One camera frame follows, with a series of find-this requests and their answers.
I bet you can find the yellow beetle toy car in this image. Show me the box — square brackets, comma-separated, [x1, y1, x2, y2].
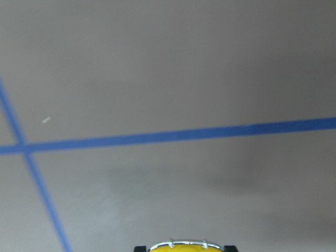
[133, 239, 239, 252]

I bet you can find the brown paper table cover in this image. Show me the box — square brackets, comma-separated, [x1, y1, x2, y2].
[1, 1, 335, 251]

